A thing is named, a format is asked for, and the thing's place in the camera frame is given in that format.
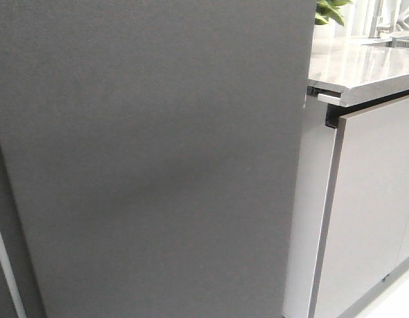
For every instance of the grey left cabinet door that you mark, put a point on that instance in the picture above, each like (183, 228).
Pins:
(367, 206)

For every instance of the white cabinet side panel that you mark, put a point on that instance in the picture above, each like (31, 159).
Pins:
(315, 158)

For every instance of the white plant pot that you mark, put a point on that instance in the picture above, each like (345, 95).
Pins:
(324, 32)

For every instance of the grey stone countertop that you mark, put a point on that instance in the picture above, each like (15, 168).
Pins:
(352, 71)

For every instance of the green potted plant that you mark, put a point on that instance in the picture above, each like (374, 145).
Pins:
(327, 10)

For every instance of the steel sink faucet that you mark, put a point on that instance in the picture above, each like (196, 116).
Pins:
(383, 20)

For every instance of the steel kitchen sink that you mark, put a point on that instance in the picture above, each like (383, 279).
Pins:
(393, 40)

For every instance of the white curtain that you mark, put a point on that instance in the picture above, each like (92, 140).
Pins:
(360, 15)

